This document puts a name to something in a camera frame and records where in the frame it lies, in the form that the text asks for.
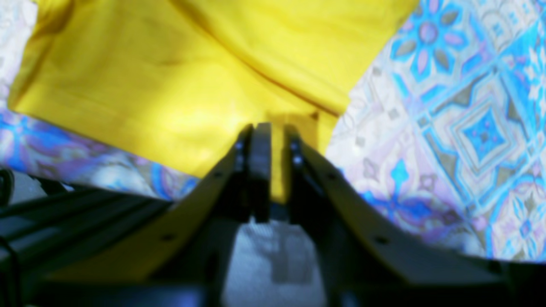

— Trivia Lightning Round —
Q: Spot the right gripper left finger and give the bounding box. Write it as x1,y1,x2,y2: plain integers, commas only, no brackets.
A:
49,123,272,284

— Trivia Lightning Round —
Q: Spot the yellow T-shirt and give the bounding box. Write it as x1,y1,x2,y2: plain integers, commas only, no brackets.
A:
1,0,419,199

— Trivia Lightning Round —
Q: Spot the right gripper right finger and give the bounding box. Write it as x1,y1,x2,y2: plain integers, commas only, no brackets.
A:
285,125,505,286

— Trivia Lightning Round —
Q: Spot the blue patterned tablecloth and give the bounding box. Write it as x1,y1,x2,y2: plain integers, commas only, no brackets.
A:
1,0,545,264

